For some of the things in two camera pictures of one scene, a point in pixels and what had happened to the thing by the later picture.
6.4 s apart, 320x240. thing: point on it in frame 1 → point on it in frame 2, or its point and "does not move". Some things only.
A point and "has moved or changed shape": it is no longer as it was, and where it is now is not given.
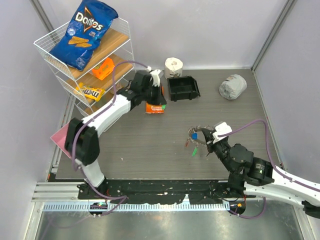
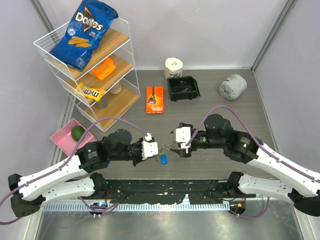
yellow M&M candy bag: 92,93 does not move
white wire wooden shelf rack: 111,63 does not move
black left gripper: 159,99 → 139,160
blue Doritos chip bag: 87,26 does not move
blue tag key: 194,136 has moved or changed shape
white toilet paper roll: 173,66 does not move
